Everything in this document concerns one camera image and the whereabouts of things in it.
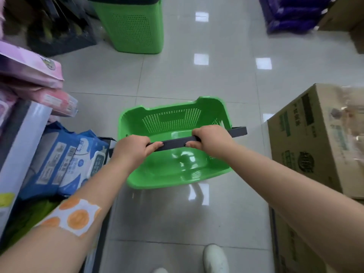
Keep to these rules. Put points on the person's right hand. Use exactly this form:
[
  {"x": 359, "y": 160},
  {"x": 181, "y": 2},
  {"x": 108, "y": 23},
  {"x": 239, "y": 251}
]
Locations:
[{"x": 212, "y": 140}]

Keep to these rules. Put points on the person's left hand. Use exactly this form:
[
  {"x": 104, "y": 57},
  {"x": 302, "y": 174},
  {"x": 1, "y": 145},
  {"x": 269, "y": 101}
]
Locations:
[{"x": 131, "y": 152}]

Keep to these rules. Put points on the person's right thumb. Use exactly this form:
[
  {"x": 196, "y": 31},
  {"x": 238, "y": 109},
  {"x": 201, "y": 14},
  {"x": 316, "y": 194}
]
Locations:
[{"x": 193, "y": 143}]

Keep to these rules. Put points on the person's left thumb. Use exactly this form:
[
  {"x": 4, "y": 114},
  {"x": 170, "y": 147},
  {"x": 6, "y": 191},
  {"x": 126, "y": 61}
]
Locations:
[{"x": 155, "y": 147}]

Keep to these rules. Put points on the green plastic shopping basket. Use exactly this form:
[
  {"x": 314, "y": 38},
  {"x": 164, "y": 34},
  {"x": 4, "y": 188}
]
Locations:
[{"x": 176, "y": 147}]

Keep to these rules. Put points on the person's right forearm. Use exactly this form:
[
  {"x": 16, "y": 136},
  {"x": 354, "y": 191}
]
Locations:
[{"x": 295, "y": 201}]

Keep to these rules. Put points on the person's left forearm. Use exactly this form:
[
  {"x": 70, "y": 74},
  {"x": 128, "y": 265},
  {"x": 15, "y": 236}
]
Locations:
[{"x": 71, "y": 213}]

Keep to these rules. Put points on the white blue wipes packet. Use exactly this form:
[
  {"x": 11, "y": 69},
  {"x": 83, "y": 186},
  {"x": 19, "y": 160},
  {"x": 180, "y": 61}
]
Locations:
[{"x": 85, "y": 164}]

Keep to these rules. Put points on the orange dotted adhesive patch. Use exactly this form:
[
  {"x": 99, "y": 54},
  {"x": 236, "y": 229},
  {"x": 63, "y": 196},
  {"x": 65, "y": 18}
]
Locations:
[{"x": 71, "y": 217}]

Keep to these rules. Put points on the person's white shoe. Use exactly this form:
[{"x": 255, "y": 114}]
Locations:
[
  {"x": 215, "y": 258},
  {"x": 159, "y": 270}
]

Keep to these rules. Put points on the pink wipes packet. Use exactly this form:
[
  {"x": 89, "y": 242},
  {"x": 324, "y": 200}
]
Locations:
[{"x": 48, "y": 100}]

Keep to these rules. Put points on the large brown cardboard box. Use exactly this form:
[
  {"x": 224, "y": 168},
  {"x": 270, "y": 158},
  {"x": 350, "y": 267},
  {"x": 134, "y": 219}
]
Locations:
[{"x": 315, "y": 139}]

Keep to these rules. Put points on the tall green plastic basket stack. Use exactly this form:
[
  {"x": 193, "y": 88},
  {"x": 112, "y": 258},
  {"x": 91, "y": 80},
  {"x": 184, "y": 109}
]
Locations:
[{"x": 130, "y": 24}]

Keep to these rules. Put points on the low brown cardboard box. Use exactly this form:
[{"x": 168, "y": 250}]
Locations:
[{"x": 295, "y": 247}]

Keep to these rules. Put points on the pink tissue packet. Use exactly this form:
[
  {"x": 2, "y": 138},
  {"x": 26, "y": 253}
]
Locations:
[{"x": 28, "y": 66}]

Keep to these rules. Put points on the dark display stand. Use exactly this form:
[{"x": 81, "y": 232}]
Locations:
[{"x": 54, "y": 25}]

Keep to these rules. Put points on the stack of purple packets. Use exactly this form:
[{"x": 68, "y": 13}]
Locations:
[{"x": 293, "y": 12}]

